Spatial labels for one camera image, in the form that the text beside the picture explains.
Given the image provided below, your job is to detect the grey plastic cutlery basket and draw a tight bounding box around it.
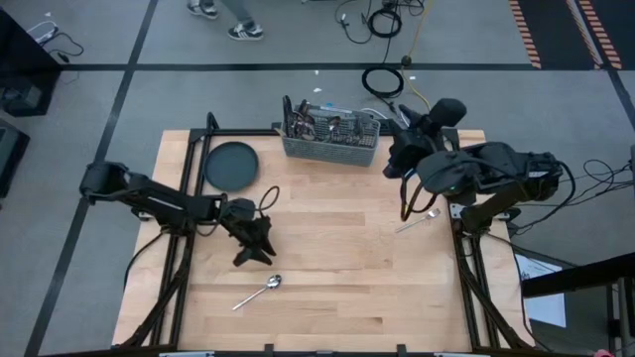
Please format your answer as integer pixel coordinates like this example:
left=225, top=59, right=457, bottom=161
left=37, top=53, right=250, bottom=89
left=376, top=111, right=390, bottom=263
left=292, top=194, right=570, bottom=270
left=279, top=102, right=382, bottom=169

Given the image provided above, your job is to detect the small coiled black cable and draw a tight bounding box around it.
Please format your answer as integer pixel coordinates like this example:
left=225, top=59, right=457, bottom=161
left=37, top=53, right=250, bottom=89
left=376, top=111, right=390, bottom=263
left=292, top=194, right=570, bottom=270
left=366, top=8, right=403, bottom=39

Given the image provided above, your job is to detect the black round plate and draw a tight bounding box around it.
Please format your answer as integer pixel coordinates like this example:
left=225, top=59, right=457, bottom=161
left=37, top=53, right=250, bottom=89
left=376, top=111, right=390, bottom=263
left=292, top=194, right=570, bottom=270
left=202, top=141, right=260, bottom=193

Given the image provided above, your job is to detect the black cabinet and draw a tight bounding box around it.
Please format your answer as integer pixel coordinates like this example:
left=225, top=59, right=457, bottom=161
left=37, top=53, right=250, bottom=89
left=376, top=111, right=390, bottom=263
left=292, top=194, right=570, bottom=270
left=0, top=9, right=64, bottom=118

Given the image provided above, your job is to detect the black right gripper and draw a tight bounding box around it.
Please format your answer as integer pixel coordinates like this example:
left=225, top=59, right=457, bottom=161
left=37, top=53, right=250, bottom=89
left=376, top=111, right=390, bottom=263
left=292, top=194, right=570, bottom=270
left=382, top=97, right=468, bottom=180

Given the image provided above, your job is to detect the person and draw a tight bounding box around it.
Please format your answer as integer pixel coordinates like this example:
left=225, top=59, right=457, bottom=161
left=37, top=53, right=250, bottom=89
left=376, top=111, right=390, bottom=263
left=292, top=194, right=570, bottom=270
left=186, top=0, right=265, bottom=43

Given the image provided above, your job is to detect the silver fork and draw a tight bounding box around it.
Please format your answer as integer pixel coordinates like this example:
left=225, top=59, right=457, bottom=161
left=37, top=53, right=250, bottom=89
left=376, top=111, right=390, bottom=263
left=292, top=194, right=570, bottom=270
left=395, top=207, right=443, bottom=234

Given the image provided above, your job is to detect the black box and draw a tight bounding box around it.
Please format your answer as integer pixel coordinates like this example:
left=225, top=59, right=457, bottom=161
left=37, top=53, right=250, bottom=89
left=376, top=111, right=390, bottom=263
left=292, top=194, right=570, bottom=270
left=0, top=118, right=31, bottom=198

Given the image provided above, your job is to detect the black cable white plug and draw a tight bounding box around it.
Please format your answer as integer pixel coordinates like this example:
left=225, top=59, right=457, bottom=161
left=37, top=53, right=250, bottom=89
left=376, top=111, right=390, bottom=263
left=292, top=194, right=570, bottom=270
left=334, top=0, right=373, bottom=46

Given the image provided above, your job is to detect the black floor mat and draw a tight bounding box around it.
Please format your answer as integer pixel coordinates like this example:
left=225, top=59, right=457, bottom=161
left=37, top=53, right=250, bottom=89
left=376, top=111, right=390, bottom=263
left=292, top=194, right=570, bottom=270
left=515, top=0, right=635, bottom=70

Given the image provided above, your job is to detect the orange striped tape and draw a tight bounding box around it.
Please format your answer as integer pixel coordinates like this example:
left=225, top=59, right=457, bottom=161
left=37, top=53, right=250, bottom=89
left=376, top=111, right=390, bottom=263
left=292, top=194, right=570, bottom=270
left=507, top=0, right=543, bottom=70
left=565, top=0, right=624, bottom=70

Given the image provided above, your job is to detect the white paper sheet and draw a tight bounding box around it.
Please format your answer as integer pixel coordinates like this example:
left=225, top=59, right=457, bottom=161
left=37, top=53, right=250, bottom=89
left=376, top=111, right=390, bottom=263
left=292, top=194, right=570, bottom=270
left=515, top=253, right=568, bottom=329

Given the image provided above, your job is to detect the large coiled black cable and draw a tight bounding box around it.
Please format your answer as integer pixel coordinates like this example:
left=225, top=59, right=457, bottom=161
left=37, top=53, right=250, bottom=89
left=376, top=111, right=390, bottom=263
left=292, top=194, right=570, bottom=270
left=360, top=66, right=406, bottom=99

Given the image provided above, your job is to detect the silver spoon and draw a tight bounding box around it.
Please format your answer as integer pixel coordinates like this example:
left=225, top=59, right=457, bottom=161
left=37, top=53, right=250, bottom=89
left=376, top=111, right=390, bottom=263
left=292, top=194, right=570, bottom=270
left=231, top=274, right=283, bottom=312
left=326, top=116, right=344, bottom=145

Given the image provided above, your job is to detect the yellow cable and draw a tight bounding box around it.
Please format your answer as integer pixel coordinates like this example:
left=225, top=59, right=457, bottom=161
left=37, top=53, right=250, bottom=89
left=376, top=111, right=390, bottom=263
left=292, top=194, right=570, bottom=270
left=400, top=0, right=433, bottom=113

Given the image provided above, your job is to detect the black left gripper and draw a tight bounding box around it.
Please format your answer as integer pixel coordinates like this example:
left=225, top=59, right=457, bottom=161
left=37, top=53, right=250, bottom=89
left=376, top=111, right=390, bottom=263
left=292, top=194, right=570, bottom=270
left=219, top=196, right=278, bottom=268

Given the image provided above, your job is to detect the black desk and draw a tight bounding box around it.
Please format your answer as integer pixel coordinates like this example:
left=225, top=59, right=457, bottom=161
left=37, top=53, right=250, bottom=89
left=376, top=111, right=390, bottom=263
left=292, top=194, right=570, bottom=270
left=520, top=251, right=635, bottom=357

